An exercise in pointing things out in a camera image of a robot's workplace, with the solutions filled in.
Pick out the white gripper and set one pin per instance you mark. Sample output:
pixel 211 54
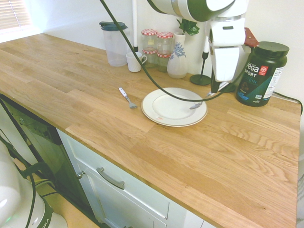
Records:
pixel 226 61

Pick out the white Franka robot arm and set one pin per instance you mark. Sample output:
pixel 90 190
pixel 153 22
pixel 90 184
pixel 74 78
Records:
pixel 183 7

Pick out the white plate with gold rim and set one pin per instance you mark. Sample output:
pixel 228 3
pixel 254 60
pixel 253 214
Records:
pixel 171 107

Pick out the dark green candle holder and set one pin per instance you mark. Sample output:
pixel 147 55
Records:
pixel 200 79
pixel 135 48

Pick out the long white taper candle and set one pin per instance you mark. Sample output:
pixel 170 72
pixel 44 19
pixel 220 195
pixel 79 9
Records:
pixel 135 23
pixel 206 45

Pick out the white vase with blue flower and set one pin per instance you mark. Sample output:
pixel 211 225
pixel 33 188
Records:
pixel 177 66

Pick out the black Vega protein tub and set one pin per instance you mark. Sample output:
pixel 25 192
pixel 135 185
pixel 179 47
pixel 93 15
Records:
pixel 261 78

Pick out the glass jar red checked lid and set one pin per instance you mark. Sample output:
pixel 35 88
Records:
pixel 150 59
pixel 162 63
pixel 164 44
pixel 149 39

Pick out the reddish brown small object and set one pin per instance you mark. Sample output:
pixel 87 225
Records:
pixel 251 38

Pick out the white cup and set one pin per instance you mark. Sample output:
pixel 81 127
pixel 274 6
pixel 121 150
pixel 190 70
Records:
pixel 133 63

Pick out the clear pitcher with teal lid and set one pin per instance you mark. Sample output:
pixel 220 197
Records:
pixel 114 47

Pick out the silver cabinet knob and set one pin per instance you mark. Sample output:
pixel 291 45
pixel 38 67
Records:
pixel 80 174

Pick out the black dishwasher front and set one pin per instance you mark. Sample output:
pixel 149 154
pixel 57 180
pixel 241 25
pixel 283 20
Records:
pixel 42 133

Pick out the wooden robot mounting board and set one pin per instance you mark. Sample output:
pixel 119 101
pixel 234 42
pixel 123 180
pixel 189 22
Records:
pixel 69 211

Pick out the dark green clamp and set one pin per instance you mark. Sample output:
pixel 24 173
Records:
pixel 35 166

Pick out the white window blinds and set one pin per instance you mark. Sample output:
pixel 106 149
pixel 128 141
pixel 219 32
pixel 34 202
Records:
pixel 12 12

